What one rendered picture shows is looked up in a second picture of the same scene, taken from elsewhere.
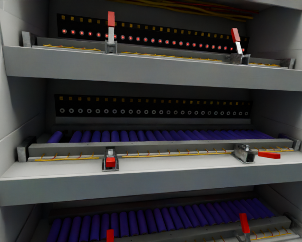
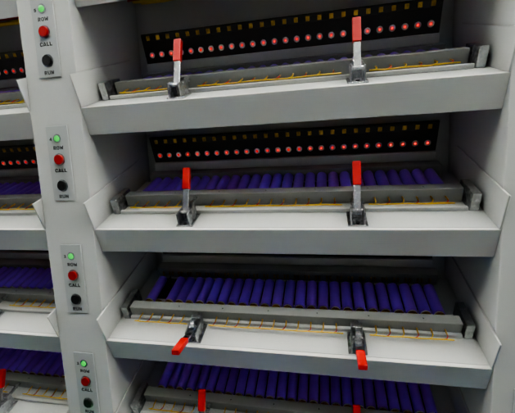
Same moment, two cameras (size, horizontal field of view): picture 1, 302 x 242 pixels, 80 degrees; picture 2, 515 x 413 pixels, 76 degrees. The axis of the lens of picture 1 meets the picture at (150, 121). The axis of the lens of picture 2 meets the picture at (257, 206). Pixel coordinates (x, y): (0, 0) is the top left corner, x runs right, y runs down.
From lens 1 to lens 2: 0.37 m
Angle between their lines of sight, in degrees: 27
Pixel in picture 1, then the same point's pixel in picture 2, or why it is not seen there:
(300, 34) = (494, 151)
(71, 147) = (164, 309)
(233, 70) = (338, 236)
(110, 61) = (183, 236)
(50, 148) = (146, 308)
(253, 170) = not seen: hidden behind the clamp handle
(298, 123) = (481, 297)
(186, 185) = (273, 366)
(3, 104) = (103, 277)
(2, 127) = (106, 296)
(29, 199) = (132, 356)
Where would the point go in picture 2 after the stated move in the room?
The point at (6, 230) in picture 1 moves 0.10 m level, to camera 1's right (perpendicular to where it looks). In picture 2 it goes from (122, 372) to (164, 385)
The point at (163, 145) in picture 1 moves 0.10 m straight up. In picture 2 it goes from (255, 314) to (252, 257)
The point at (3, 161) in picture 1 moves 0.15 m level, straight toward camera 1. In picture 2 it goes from (110, 323) to (91, 374)
